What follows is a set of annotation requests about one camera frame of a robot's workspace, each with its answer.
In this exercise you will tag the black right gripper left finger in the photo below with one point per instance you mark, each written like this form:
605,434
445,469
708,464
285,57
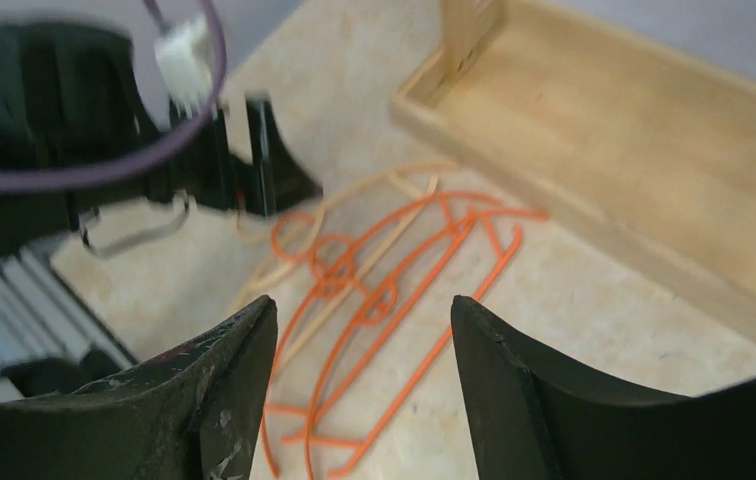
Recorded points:
192,412

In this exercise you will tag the wooden hanger rack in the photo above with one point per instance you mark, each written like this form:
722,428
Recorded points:
643,150

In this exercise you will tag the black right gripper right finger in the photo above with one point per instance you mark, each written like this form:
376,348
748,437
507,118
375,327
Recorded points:
536,413

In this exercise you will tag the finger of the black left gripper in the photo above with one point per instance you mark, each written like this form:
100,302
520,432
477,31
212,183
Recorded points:
274,182

